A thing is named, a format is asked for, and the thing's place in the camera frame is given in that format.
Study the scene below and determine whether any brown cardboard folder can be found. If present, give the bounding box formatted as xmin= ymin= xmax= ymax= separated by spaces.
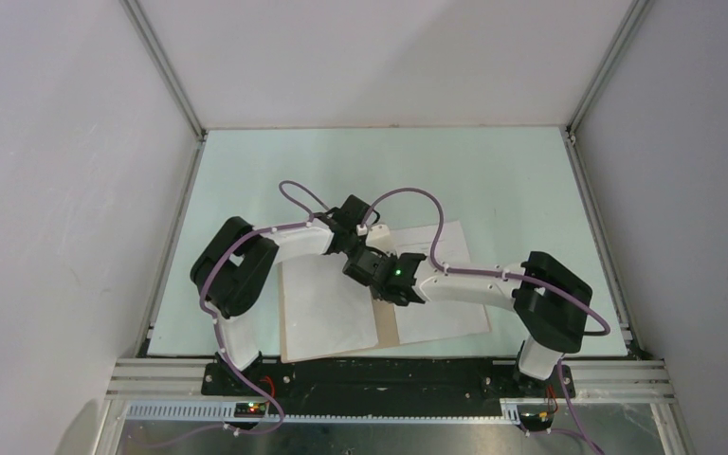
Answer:
xmin=280 ymin=278 xmax=409 ymax=356

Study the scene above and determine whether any printed white paper sheet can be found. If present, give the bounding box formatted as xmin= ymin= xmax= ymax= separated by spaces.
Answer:
xmin=391 ymin=221 xmax=491 ymax=344

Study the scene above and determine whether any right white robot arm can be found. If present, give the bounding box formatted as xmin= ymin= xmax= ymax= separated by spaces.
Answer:
xmin=342 ymin=246 xmax=595 ymax=396

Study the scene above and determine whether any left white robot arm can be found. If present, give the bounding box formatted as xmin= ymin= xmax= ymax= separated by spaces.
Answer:
xmin=190 ymin=195 xmax=377 ymax=395

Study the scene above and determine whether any left circuit board with LEDs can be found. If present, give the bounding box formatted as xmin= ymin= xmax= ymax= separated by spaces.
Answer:
xmin=233 ymin=402 xmax=268 ymax=419

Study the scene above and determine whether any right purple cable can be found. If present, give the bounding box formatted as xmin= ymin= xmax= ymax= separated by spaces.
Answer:
xmin=357 ymin=187 xmax=611 ymax=455

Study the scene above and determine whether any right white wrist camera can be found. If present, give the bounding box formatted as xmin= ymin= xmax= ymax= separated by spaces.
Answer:
xmin=356 ymin=224 xmax=395 ymax=253

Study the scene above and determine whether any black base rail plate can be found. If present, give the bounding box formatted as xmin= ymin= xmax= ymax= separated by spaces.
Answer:
xmin=201 ymin=357 xmax=576 ymax=418

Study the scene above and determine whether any right circuit board with wires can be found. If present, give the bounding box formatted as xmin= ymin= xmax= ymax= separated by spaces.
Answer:
xmin=517 ymin=406 xmax=556 ymax=433

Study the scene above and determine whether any aluminium frame rail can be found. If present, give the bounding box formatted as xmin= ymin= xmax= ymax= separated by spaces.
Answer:
xmin=106 ymin=358 xmax=211 ymax=401

